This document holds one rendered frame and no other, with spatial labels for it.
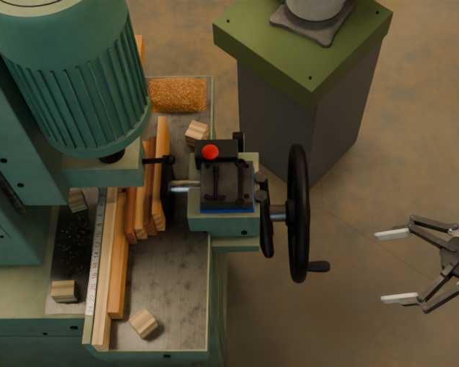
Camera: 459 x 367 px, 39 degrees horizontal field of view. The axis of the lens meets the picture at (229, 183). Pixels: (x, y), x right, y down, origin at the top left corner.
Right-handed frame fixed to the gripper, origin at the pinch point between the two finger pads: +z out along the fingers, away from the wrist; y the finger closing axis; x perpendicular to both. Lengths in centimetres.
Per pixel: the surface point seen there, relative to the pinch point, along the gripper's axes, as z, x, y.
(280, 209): 18.0, -11.3, -11.2
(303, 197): 10.2, -21.5, -7.7
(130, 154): 35, -43, -10
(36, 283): 66, -26, 4
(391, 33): 0, 84, -128
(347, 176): 21, 76, -63
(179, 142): 34.8, -25.3, -23.2
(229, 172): 21.3, -30.9, -10.6
